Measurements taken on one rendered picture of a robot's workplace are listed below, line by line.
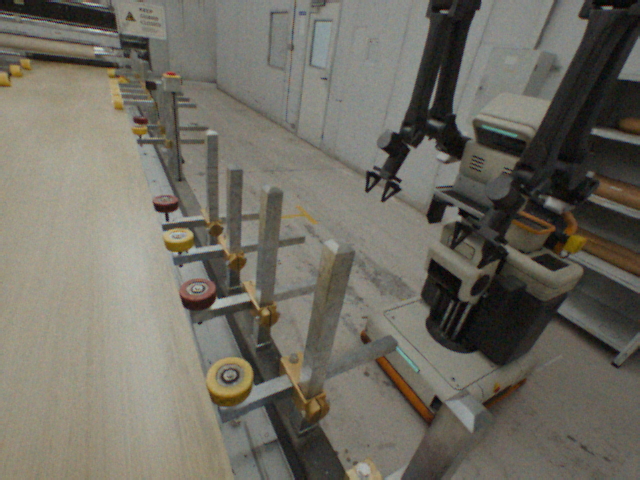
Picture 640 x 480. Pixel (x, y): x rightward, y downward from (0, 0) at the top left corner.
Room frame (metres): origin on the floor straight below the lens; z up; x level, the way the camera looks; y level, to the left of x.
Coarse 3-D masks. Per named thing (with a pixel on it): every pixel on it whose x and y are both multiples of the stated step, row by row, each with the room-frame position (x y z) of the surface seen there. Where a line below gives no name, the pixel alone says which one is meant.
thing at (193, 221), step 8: (192, 216) 1.03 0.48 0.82; (200, 216) 1.05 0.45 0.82; (224, 216) 1.08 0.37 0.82; (248, 216) 1.13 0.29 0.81; (256, 216) 1.15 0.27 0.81; (168, 224) 0.96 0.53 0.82; (176, 224) 0.97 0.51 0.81; (184, 224) 0.99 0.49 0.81; (192, 224) 1.01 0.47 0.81; (200, 224) 1.02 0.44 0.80
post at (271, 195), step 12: (264, 192) 0.60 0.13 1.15; (276, 192) 0.60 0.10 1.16; (264, 204) 0.60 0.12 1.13; (276, 204) 0.60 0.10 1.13; (264, 216) 0.60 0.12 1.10; (276, 216) 0.60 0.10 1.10; (264, 228) 0.59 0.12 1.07; (276, 228) 0.60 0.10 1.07; (264, 240) 0.59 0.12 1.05; (276, 240) 0.61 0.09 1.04; (264, 252) 0.59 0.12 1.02; (276, 252) 0.61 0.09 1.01; (264, 264) 0.59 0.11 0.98; (276, 264) 0.61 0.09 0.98; (264, 276) 0.59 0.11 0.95; (264, 288) 0.59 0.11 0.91; (264, 300) 0.60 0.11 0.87; (264, 336) 0.60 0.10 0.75
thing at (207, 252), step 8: (256, 240) 0.91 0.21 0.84; (280, 240) 0.94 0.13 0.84; (288, 240) 0.95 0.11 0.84; (296, 240) 0.97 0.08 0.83; (304, 240) 0.99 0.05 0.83; (192, 248) 0.80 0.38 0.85; (200, 248) 0.81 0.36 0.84; (208, 248) 0.82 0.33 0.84; (216, 248) 0.82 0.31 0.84; (248, 248) 0.87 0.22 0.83; (256, 248) 0.89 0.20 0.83; (176, 256) 0.75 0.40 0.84; (184, 256) 0.76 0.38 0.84; (192, 256) 0.77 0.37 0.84; (200, 256) 0.79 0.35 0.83; (208, 256) 0.80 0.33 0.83; (216, 256) 0.81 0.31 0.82; (176, 264) 0.74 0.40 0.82
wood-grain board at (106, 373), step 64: (0, 128) 1.41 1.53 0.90; (64, 128) 1.57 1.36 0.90; (128, 128) 1.75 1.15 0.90; (0, 192) 0.85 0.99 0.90; (64, 192) 0.91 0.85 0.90; (128, 192) 0.99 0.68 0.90; (0, 256) 0.56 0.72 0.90; (64, 256) 0.60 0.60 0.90; (128, 256) 0.64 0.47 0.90; (0, 320) 0.39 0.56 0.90; (64, 320) 0.42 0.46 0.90; (128, 320) 0.44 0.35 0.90; (0, 384) 0.28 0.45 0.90; (64, 384) 0.29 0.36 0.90; (128, 384) 0.31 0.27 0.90; (192, 384) 0.33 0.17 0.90; (0, 448) 0.20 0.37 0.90; (64, 448) 0.21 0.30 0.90; (128, 448) 0.22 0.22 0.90; (192, 448) 0.23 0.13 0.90
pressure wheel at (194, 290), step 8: (192, 280) 0.58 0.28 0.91; (200, 280) 0.59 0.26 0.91; (208, 280) 0.59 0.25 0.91; (184, 288) 0.55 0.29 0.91; (192, 288) 0.56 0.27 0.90; (200, 288) 0.56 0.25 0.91; (208, 288) 0.57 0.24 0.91; (184, 296) 0.53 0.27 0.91; (192, 296) 0.53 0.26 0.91; (200, 296) 0.54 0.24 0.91; (208, 296) 0.54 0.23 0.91; (184, 304) 0.53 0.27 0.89; (192, 304) 0.52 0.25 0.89; (200, 304) 0.53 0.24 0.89; (208, 304) 0.54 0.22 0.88
